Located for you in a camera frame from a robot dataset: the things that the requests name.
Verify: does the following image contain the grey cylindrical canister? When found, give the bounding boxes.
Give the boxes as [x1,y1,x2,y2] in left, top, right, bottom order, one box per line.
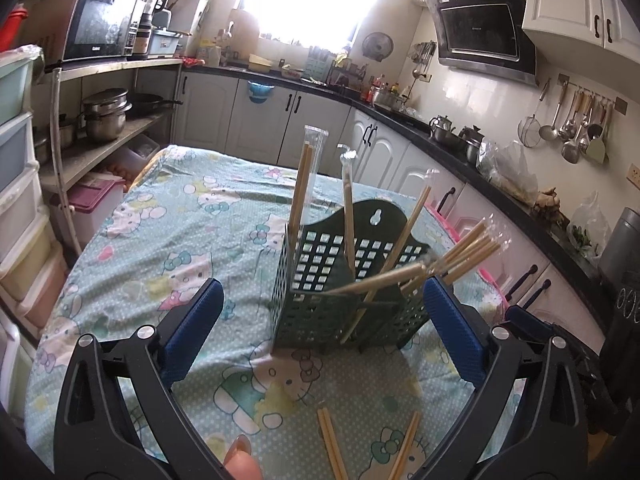
[599,206,640,291]

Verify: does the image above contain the bright window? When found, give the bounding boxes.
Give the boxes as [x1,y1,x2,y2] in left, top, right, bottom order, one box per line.
[240,0,383,51]

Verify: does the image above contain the red plastic basin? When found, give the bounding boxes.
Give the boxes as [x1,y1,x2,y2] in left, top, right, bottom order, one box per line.
[0,2,26,53]

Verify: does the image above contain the black countertop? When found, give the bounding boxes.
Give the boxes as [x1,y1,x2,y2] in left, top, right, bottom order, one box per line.
[182,57,616,321]

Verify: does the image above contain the bundle of bamboo chopsticks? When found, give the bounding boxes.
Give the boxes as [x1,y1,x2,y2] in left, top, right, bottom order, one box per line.
[400,214,511,293]

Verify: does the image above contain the clear plastic storage box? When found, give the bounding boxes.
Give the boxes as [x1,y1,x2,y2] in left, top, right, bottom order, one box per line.
[107,132,161,186]

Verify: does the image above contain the pastel plastic drawer tower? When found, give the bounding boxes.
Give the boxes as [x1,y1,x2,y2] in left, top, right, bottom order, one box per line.
[0,305,36,426]
[0,45,68,333]

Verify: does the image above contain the blue plastic bowl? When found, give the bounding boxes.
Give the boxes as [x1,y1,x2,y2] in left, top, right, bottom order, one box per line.
[247,81,275,103]

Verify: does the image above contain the black range hood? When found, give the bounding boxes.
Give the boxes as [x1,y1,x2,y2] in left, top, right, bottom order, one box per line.
[414,0,541,86]

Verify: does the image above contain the chopstick pair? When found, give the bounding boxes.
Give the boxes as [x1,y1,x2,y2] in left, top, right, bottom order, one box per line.
[337,144,357,281]
[287,126,328,241]
[340,169,441,343]
[295,262,428,295]

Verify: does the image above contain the ginger roots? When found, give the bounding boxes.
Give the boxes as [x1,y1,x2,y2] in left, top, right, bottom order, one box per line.
[531,187,570,228]

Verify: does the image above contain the cartoon cat printed tablecloth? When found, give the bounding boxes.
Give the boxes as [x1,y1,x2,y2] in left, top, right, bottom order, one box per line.
[25,144,506,480]

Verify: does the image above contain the black frying pan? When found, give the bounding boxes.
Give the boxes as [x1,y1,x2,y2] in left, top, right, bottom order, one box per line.
[125,92,185,120]

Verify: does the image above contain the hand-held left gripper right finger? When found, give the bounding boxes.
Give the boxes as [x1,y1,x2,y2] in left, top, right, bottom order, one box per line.
[422,275,591,480]

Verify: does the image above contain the black microwave oven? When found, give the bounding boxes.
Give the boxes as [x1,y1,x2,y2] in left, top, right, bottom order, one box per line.
[47,0,143,63]

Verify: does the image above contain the grey plastic container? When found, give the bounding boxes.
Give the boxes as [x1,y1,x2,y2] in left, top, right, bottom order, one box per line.
[147,29,183,57]

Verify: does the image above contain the small wall fan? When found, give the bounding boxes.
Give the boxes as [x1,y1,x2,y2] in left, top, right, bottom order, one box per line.
[361,31,394,63]

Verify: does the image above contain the steel kettle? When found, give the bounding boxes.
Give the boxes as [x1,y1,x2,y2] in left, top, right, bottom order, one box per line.
[429,115,458,146]
[457,125,486,163]

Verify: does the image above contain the steel cooking pot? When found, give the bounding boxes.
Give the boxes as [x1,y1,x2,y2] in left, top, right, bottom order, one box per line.
[372,87,406,111]

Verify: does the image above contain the green perforated utensil holder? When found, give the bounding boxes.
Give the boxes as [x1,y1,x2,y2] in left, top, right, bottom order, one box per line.
[270,198,453,356]

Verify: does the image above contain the pink plastic table cover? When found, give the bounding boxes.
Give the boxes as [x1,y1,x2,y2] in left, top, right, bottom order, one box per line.
[427,207,506,306]

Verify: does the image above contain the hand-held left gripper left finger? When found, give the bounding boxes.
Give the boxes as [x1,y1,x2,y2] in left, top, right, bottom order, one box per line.
[52,279,226,480]

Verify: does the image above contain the pink storage box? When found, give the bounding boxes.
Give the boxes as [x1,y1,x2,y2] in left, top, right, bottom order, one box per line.
[50,177,126,251]

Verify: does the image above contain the person's left hand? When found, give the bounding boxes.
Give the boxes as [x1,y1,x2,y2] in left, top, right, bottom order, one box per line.
[223,435,263,480]

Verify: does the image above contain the clear plastic bag with greens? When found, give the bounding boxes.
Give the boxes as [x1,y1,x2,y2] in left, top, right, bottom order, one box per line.
[569,191,612,262]

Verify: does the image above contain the stacked steel pots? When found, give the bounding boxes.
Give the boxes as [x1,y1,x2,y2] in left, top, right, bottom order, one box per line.
[81,88,133,142]

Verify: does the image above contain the white wall cabinet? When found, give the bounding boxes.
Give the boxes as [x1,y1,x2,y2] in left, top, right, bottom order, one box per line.
[521,0,640,66]

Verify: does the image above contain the metal shelf rack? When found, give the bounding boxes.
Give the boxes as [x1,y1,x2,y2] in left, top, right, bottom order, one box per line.
[37,57,185,256]

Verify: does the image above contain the row of hanging kitchen utensils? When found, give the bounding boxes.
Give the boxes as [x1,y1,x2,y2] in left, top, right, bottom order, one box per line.
[516,74,628,165]

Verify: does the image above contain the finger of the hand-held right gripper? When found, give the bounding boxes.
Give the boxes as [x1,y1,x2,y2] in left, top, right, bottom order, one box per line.
[504,304,553,346]

